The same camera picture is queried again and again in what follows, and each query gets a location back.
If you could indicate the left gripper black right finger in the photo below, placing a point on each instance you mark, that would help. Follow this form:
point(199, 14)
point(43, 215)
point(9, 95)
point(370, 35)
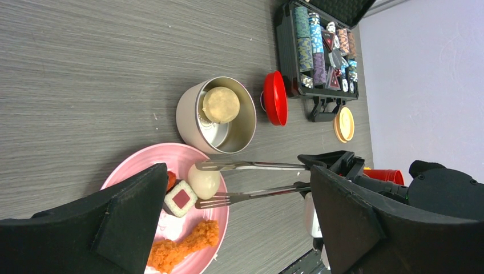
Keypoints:
point(366, 232)

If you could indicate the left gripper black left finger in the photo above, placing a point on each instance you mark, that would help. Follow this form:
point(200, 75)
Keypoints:
point(109, 231)

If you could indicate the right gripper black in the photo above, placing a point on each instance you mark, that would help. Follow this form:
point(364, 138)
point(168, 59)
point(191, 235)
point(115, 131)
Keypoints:
point(434, 188)

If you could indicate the red plastic cup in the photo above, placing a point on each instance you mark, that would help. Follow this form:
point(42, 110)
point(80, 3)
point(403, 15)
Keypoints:
point(394, 176)

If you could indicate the sushi roll piece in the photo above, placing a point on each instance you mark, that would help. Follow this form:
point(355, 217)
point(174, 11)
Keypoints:
point(180, 199)

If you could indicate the white egg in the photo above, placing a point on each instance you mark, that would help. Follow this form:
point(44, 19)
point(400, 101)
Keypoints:
point(204, 183)

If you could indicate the metal serving tongs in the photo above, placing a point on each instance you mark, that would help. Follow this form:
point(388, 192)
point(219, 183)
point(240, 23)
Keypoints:
point(250, 180)

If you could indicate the beige round bun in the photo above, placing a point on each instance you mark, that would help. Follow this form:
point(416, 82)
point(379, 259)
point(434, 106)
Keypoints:
point(221, 105)

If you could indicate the round steel lunch box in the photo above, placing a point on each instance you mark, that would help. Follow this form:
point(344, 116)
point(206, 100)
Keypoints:
point(213, 138)

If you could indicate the fried chicken drumstick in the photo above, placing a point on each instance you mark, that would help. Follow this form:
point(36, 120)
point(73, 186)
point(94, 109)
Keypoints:
point(166, 254)

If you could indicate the red sausage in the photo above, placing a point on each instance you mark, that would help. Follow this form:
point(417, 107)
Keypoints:
point(171, 180)

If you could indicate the pink plate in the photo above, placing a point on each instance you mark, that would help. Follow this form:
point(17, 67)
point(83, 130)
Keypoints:
point(179, 158)

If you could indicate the beige round lid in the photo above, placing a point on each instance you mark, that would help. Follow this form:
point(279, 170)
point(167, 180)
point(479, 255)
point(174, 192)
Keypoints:
point(343, 125)

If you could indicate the red lid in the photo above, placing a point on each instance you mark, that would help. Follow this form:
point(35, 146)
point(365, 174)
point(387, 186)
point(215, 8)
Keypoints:
point(274, 99)

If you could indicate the black poker chip case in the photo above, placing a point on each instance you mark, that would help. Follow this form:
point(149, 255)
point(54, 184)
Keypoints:
point(317, 52)

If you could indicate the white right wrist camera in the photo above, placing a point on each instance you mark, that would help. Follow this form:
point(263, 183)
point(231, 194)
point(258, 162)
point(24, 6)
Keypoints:
point(310, 217)

